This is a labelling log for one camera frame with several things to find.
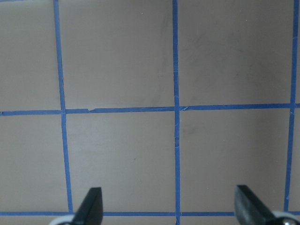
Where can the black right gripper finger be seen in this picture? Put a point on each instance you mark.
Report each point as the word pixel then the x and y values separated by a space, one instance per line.
pixel 250 210

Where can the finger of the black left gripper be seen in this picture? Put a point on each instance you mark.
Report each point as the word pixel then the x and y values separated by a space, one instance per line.
pixel 90 211

